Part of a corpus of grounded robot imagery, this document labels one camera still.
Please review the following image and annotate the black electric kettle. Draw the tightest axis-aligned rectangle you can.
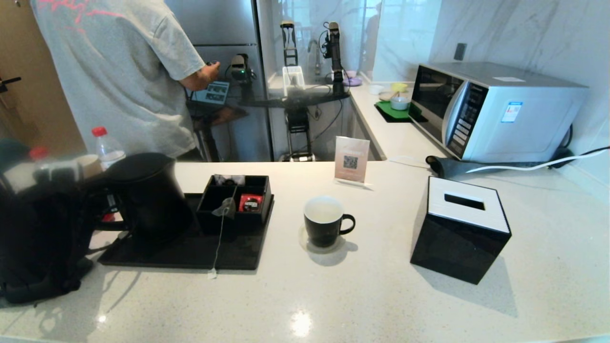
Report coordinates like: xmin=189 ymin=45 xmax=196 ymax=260
xmin=88 ymin=152 xmax=193 ymax=243

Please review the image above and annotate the grey tea bag with string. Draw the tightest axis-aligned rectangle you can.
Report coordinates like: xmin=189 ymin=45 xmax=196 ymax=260
xmin=207 ymin=196 xmax=238 ymax=280

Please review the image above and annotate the person's right forearm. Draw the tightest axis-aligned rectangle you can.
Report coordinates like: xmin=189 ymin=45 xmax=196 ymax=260
xmin=180 ymin=67 xmax=210 ymax=91

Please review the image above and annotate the person's right hand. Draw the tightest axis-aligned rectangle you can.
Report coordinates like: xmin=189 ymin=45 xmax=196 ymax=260
xmin=200 ymin=61 xmax=221 ymax=84

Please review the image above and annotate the brown paper cup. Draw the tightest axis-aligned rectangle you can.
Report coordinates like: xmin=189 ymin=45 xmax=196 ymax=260
xmin=76 ymin=154 xmax=103 ymax=179

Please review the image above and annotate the black serving tray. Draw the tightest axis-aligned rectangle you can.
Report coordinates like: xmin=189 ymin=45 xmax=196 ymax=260
xmin=99 ymin=193 xmax=275 ymax=271

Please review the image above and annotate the red sachet packet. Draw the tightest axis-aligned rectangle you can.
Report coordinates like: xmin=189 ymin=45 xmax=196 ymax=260
xmin=240 ymin=194 xmax=264 ymax=212

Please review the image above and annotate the person in grey t-shirt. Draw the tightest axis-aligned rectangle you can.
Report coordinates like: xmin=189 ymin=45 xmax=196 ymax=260
xmin=30 ymin=0 xmax=206 ymax=158

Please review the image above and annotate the black compartment organizer box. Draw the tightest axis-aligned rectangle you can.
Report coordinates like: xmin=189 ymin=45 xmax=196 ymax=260
xmin=197 ymin=175 xmax=273 ymax=234

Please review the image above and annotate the brown wooden desk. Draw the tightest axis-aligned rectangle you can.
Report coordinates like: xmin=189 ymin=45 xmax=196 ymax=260
xmin=188 ymin=105 xmax=249 ymax=162

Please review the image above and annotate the open laptop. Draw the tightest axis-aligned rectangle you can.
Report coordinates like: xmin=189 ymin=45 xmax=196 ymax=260
xmin=193 ymin=81 xmax=231 ymax=105

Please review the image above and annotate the brown wooden door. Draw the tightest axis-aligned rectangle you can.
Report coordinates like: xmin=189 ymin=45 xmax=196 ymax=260
xmin=0 ymin=0 xmax=86 ymax=155

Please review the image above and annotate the beige round coaster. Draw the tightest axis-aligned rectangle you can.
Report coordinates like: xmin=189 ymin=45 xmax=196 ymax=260
xmin=299 ymin=225 xmax=347 ymax=254

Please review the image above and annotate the black mug white inside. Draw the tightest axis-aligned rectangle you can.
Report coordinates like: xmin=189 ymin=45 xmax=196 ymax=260
xmin=304 ymin=195 xmax=356 ymax=248

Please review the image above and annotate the silver refrigerator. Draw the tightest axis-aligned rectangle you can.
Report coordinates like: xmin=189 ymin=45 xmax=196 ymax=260
xmin=164 ymin=0 xmax=275 ymax=162

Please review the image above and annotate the QR code sign stand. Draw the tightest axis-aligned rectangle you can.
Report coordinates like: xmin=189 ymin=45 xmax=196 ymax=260
xmin=334 ymin=136 xmax=374 ymax=191

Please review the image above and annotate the chrome sink faucet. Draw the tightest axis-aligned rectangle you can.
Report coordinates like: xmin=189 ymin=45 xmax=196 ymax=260
xmin=307 ymin=40 xmax=321 ymax=77

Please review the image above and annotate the green placemat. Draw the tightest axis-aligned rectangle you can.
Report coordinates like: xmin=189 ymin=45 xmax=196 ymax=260
xmin=374 ymin=101 xmax=422 ymax=123

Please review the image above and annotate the black tissue box white lid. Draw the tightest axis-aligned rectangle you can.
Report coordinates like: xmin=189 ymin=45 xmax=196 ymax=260
xmin=410 ymin=176 xmax=512 ymax=285

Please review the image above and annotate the silver microwave oven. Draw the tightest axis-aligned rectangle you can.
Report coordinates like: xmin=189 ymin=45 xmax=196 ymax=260
xmin=410 ymin=61 xmax=588 ymax=164

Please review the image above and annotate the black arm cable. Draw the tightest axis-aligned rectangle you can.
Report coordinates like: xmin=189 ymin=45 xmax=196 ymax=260
xmin=88 ymin=231 xmax=132 ymax=253

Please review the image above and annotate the black door handle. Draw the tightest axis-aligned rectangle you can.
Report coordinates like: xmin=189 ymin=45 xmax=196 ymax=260
xmin=0 ymin=76 xmax=23 ymax=95

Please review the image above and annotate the camera device green light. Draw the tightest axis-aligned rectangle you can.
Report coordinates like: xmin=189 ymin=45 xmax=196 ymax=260
xmin=226 ymin=54 xmax=255 ymax=81

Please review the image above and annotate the black pedestal table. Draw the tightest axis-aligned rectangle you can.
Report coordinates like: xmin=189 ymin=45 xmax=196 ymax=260
xmin=241 ymin=91 xmax=351 ymax=162

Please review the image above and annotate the white power cable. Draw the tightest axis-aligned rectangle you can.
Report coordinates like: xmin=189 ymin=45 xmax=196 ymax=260
xmin=465 ymin=148 xmax=610 ymax=174

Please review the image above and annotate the black power cable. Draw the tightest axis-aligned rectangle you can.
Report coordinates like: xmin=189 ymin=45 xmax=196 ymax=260
xmin=548 ymin=125 xmax=610 ymax=166

